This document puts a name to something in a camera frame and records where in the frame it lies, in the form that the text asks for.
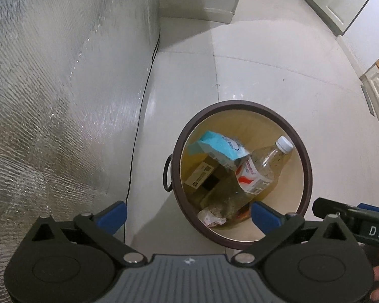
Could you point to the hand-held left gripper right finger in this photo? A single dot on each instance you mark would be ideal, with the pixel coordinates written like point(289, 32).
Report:
point(265, 217)

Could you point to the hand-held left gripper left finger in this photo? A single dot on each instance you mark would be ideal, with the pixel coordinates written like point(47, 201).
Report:
point(113, 216)

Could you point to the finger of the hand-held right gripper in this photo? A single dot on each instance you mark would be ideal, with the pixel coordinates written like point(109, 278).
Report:
point(374, 207)
point(331, 206)

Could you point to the clear plastic bottle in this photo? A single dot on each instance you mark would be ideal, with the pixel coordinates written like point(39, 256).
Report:
point(259, 170)

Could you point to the brown round trash bin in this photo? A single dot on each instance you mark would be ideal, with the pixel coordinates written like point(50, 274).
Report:
point(290, 176)

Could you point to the white wrapper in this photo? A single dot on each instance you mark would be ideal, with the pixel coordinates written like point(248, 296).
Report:
point(210, 217)

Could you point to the light blue carton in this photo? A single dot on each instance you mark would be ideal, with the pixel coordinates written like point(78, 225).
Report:
point(218, 145)

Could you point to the orange wrapper scrap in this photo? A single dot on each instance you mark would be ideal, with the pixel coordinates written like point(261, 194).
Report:
point(244, 215)

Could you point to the small cardboard box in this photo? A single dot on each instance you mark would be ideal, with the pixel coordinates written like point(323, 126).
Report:
point(199, 178)

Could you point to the silver foil sheet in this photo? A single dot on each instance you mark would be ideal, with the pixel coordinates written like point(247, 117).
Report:
point(50, 101)

